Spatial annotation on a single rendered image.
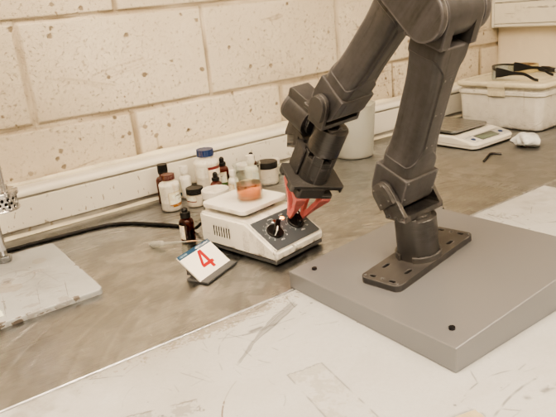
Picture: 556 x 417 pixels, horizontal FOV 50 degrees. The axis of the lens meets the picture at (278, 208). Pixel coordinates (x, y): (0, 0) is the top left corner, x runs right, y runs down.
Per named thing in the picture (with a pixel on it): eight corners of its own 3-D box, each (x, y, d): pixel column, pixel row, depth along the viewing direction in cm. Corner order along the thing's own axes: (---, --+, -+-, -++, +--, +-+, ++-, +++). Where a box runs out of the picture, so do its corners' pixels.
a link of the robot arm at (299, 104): (270, 123, 104) (280, 64, 95) (308, 111, 108) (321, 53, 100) (309, 163, 98) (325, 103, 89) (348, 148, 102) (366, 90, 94)
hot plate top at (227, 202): (289, 198, 114) (288, 193, 114) (243, 217, 106) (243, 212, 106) (245, 189, 122) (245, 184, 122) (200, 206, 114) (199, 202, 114)
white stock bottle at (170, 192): (159, 212, 138) (152, 177, 136) (167, 205, 143) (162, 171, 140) (177, 213, 137) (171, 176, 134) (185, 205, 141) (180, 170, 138)
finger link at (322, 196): (271, 203, 111) (286, 165, 105) (305, 203, 114) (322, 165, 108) (283, 229, 106) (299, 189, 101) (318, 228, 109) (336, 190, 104)
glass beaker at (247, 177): (239, 197, 116) (234, 156, 113) (266, 196, 115) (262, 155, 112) (232, 207, 110) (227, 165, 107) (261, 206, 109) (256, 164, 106)
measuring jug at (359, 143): (316, 153, 178) (313, 103, 174) (352, 145, 184) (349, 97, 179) (352, 164, 163) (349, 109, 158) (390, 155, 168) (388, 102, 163)
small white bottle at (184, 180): (195, 194, 149) (191, 164, 146) (189, 198, 146) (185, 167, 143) (184, 194, 150) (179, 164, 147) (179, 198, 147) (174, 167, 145)
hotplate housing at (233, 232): (324, 242, 112) (321, 202, 109) (277, 268, 103) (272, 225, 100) (243, 222, 127) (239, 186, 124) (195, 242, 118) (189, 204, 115)
